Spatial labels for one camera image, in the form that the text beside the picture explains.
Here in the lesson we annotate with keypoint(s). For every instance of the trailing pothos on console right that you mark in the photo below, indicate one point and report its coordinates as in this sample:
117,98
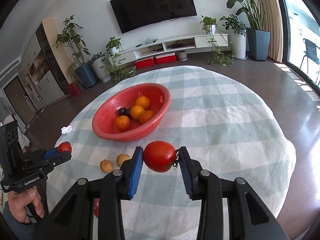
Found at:
221,49

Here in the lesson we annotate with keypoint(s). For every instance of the red grape tomato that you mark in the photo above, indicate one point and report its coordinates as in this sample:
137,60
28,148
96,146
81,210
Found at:
96,207

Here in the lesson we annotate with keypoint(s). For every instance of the balcony chair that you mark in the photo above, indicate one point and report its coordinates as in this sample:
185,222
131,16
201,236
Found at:
310,61

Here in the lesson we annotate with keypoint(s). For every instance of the person's left hand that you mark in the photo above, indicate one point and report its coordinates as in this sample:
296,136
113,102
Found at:
18,201

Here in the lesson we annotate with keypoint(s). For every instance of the wooden cabinet wall unit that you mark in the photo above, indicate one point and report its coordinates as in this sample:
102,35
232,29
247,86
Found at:
43,70

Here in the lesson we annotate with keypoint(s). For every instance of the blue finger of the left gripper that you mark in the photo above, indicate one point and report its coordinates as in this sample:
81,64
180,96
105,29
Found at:
53,161
51,154

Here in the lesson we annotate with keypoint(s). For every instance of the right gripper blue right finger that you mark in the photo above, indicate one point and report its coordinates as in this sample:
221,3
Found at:
189,172

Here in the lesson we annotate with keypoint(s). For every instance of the wall mounted black television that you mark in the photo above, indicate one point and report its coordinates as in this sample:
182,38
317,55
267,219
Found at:
134,14

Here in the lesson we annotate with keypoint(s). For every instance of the orange tangerine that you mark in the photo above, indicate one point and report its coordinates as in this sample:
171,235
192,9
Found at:
136,112
143,101

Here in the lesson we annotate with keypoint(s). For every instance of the tall plant blue pot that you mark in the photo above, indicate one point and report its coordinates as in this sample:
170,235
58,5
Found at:
72,50
252,17

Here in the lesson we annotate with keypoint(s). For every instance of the red plastic colander bowl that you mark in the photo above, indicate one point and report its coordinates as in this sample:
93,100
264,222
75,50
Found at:
104,120

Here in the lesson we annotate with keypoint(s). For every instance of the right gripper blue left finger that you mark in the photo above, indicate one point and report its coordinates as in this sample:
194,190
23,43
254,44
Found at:
135,168

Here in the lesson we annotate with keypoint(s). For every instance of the large red tomato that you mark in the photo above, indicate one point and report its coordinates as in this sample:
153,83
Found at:
159,156

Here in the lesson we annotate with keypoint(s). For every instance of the dark plum in bowl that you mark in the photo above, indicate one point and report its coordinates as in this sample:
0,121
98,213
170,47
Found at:
122,111

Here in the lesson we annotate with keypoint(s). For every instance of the pothos plant on console left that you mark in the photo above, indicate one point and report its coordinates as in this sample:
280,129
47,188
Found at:
112,62

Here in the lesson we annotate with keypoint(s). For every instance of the red storage box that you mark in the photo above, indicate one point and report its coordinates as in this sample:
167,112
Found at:
150,61

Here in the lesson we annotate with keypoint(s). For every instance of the orange tangerine in bowl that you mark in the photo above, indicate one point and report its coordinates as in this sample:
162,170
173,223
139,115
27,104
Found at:
143,101

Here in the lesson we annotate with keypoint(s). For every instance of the small red bin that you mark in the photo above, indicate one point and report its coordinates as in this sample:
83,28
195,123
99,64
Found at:
73,89

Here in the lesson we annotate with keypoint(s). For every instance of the beige curtain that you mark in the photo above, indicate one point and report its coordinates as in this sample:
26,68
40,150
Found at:
270,41

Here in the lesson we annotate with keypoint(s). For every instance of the brown longan fruit left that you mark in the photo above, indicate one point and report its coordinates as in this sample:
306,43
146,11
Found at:
106,166

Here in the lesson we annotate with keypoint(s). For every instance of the white tv console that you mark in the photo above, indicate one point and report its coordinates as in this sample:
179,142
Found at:
166,50

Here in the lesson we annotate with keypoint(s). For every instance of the plant in white pot right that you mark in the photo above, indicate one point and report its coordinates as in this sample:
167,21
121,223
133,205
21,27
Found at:
237,32

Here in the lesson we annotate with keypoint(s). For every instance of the crumpled white tissue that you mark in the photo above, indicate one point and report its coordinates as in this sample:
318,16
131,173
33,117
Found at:
66,129

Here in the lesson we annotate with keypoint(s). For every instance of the tall plant blue pot right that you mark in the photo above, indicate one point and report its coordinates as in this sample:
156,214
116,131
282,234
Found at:
252,17

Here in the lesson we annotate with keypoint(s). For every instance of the tall plant blue pot left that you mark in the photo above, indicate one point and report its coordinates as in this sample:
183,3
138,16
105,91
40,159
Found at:
72,50

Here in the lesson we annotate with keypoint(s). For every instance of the brown longan fruit right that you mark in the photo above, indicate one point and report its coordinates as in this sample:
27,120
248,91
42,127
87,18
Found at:
122,158

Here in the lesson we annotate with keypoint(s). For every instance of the orange tangerine bowl front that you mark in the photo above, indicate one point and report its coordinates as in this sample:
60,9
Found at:
122,122

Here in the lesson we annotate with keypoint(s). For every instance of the brown longan fruit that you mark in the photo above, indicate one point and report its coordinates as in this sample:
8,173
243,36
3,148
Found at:
106,166
122,158

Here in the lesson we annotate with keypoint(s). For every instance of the plant in white ribbed pot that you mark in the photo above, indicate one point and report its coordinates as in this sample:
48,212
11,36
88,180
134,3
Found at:
100,67

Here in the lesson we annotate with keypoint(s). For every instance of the small red tomato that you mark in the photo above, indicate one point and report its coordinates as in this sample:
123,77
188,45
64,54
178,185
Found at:
64,146

